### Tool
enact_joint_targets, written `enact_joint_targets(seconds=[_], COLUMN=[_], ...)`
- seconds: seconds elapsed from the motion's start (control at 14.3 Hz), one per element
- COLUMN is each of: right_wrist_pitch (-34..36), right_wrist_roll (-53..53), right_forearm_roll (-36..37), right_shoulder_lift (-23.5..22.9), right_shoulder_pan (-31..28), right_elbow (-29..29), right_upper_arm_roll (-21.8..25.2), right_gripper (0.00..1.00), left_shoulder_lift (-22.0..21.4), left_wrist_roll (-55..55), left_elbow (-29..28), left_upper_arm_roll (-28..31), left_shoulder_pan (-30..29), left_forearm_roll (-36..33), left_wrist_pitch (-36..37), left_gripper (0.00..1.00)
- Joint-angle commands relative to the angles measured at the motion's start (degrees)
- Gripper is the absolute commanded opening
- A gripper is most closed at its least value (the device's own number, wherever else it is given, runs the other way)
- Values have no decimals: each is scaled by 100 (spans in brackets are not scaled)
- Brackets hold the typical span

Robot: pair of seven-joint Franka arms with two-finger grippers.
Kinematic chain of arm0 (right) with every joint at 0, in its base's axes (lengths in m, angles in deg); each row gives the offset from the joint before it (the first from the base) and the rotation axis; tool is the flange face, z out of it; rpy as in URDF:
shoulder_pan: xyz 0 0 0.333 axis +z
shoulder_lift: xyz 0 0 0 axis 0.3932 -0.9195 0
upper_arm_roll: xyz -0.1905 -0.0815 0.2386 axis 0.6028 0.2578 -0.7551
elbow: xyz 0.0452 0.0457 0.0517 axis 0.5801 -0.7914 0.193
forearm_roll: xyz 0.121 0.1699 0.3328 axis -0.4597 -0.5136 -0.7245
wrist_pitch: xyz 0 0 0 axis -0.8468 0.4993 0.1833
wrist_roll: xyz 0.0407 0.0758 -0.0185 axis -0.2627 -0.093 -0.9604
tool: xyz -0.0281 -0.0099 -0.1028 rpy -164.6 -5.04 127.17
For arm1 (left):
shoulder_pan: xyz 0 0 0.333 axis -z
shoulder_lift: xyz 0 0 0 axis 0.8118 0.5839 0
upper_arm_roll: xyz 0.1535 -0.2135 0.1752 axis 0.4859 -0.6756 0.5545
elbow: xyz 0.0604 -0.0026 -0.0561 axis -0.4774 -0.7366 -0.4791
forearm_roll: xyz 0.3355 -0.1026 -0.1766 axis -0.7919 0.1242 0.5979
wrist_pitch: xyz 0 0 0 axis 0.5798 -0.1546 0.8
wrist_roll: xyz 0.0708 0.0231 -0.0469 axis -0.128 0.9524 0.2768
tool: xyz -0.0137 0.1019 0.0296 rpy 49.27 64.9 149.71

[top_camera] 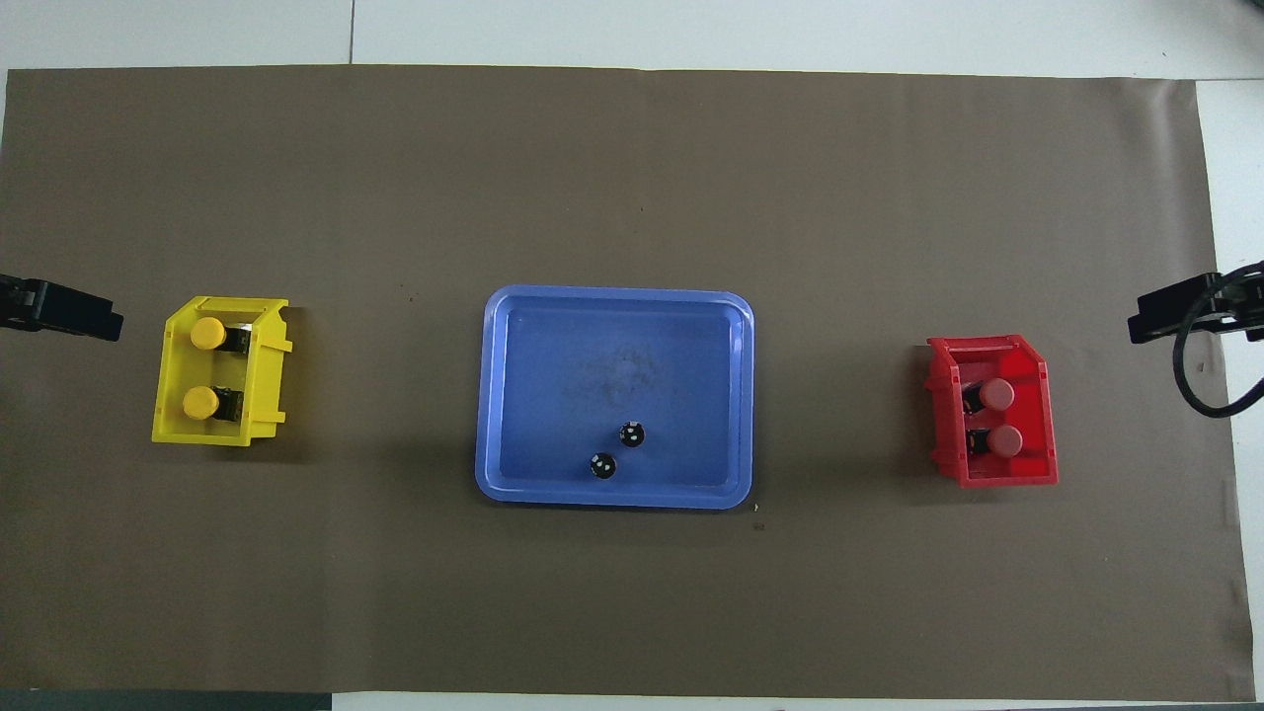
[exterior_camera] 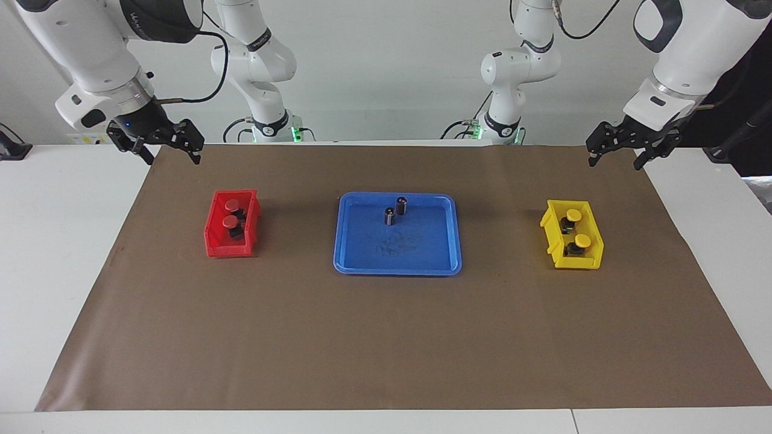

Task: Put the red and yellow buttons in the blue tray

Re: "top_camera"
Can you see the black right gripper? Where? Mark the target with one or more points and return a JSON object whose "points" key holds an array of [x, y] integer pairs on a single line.
{"points": [[1165, 314]]}

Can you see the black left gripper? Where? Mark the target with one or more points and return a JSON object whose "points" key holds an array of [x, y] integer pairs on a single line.
{"points": [[69, 311]]}

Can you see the yellow push button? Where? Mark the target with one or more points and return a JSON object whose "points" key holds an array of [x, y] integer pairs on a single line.
{"points": [[207, 333], [200, 403]]}

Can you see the red push button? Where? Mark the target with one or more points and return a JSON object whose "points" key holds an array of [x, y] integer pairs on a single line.
{"points": [[1006, 440], [997, 394]]}

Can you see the blue plastic tray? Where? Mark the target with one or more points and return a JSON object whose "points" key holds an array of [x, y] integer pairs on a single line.
{"points": [[553, 395]]}

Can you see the red plastic bin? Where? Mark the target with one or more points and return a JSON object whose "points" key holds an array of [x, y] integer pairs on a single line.
{"points": [[1032, 415]]}

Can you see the yellow plastic bin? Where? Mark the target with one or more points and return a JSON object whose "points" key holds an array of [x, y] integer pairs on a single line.
{"points": [[267, 385]]}

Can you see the small black cylinder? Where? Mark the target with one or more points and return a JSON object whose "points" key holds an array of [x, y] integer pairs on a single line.
{"points": [[602, 465], [632, 434]]}

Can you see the brown table mat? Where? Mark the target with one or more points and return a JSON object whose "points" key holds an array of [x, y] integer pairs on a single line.
{"points": [[632, 178]]}

